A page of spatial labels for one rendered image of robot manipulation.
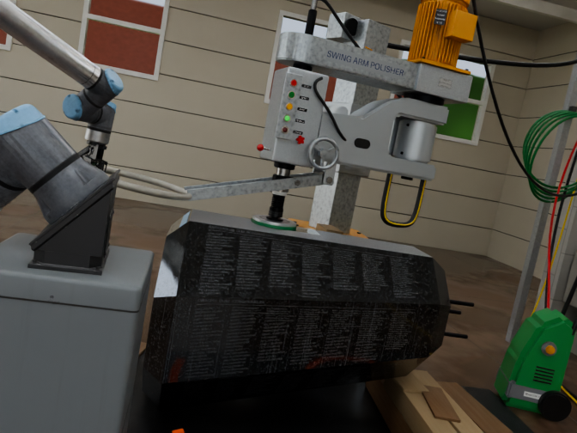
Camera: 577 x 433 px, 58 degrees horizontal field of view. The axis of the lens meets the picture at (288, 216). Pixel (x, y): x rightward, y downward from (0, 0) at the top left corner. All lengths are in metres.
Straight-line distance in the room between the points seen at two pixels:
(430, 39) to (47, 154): 1.88
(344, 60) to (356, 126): 0.30
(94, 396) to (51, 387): 0.10
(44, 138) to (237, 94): 7.16
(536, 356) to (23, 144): 2.84
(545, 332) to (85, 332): 2.62
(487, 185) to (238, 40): 4.95
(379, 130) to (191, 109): 6.12
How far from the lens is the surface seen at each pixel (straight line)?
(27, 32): 1.89
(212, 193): 2.33
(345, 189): 3.19
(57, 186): 1.38
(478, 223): 9.89
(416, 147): 2.64
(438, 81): 2.66
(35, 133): 1.40
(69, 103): 2.07
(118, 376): 1.36
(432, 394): 2.60
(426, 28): 2.72
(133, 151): 8.48
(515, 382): 3.41
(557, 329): 3.36
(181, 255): 2.12
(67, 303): 1.32
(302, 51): 2.38
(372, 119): 2.50
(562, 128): 4.67
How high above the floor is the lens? 1.23
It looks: 7 degrees down
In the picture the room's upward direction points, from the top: 11 degrees clockwise
